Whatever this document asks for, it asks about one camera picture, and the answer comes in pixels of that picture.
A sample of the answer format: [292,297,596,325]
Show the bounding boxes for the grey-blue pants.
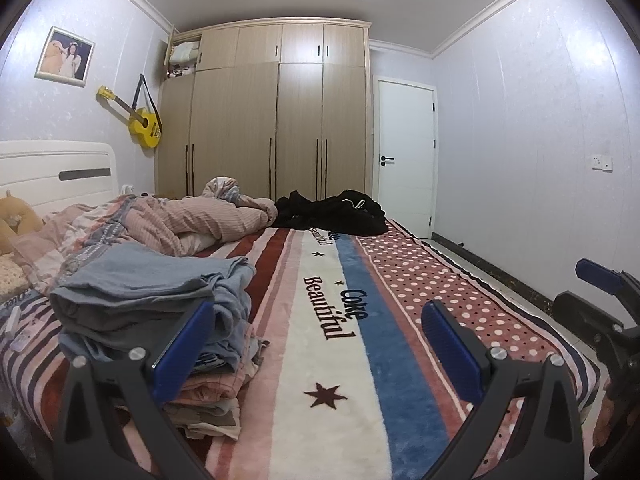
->
[49,245,258,361]

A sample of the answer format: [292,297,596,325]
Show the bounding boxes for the small clear packet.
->
[12,322,43,353]

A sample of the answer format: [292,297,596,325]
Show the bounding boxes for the striped printed blanket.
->
[0,217,601,480]

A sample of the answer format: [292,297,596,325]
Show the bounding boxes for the yellow plush toy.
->
[0,191,45,256]

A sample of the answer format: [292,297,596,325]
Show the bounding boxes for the beige wooden wardrobe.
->
[155,19,373,201]

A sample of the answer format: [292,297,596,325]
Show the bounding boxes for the stack of folded clothes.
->
[59,310,271,441]

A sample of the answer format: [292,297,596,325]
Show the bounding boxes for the person's right hand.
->
[592,381,624,466]

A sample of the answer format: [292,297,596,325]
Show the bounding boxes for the white bed headboard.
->
[0,140,121,221]

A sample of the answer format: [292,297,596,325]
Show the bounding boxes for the beige lace pillow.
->
[0,254,32,306]

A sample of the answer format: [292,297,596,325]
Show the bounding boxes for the framed wall picture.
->
[34,26,96,86]

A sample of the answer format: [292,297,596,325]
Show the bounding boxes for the white door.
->
[375,76,438,241]

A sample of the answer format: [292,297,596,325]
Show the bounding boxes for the pink quilt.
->
[10,176,278,296]

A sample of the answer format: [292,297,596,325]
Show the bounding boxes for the black clothes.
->
[274,190,390,236]

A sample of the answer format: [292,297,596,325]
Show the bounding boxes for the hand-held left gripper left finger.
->
[52,300,216,480]

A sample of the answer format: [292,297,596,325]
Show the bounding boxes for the folded bedding in wardrobe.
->
[167,40,202,79]

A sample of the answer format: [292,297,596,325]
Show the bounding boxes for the yellow ukulele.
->
[97,74,163,150]

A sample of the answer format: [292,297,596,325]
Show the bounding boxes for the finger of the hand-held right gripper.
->
[552,290,628,348]
[575,258,640,321]

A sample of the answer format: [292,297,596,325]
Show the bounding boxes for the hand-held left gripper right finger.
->
[421,301,586,480]

